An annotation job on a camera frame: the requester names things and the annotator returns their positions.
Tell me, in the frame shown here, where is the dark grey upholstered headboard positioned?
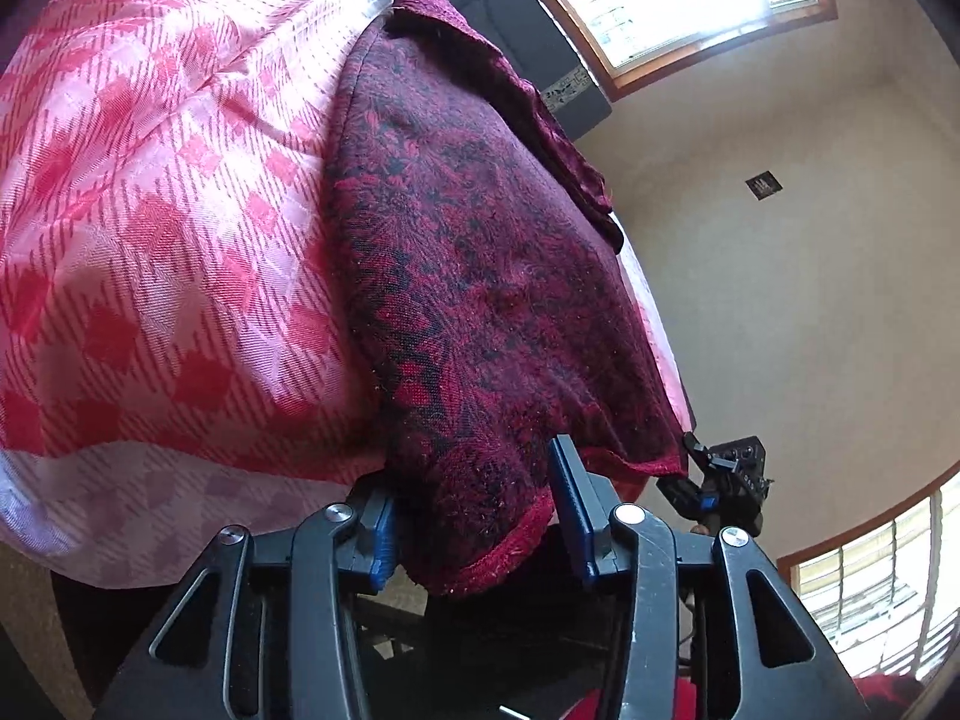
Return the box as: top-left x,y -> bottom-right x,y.
451,0 -> 612,140

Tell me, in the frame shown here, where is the wooden framed side window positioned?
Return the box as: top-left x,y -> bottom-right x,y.
786,476 -> 958,683

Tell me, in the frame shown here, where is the dark red floral garment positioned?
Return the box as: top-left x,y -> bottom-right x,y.
320,0 -> 686,595

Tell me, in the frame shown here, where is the pink checked bed sheet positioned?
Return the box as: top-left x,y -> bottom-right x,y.
0,0 -> 697,590

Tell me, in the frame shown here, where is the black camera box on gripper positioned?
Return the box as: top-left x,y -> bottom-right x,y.
711,436 -> 771,500

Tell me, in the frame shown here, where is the dark wall switch plate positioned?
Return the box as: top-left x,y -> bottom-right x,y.
745,171 -> 782,202

